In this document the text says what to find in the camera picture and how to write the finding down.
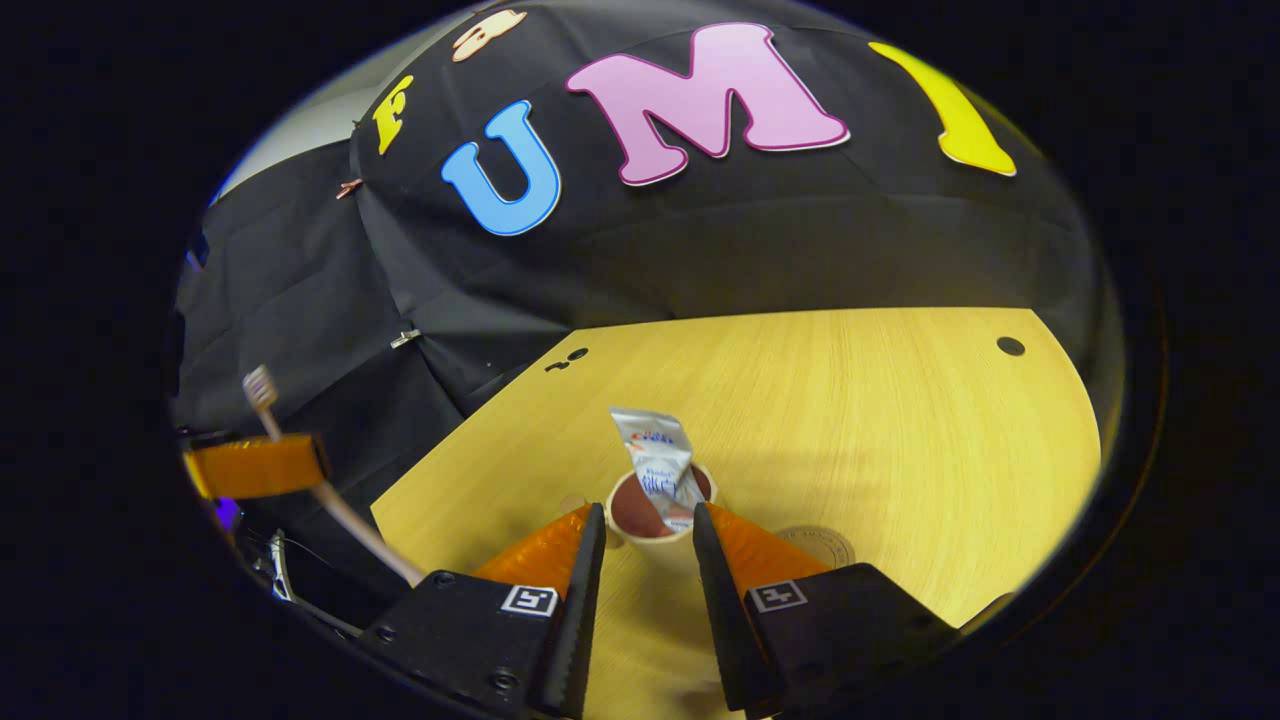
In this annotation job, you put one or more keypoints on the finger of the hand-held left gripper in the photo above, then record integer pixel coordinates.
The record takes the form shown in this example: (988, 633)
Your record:
(255, 466)

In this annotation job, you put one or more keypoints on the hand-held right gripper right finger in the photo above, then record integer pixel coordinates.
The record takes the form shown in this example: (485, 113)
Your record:
(730, 620)

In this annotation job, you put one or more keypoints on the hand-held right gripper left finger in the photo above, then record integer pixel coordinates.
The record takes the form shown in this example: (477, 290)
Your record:
(575, 620)

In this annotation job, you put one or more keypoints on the white toothbrush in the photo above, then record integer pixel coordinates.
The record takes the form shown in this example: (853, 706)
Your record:
(350, 520)

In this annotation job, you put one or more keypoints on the round brown coaster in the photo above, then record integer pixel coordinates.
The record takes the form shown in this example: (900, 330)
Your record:
(825, 548)

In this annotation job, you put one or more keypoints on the white toothpaste tube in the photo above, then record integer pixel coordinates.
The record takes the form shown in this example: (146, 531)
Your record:
(660, 455)

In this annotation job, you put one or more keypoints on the purple glowing screen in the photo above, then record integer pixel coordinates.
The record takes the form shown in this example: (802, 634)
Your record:
(226, 513)

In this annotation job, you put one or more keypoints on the curved metal bar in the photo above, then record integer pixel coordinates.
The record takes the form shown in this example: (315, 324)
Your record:
(276, 568)

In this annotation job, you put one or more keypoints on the small silver clip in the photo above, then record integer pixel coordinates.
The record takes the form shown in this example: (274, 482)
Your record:
(405, 338)

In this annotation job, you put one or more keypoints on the small copper clip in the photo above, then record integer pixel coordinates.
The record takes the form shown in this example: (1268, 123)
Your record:
(348, 188)

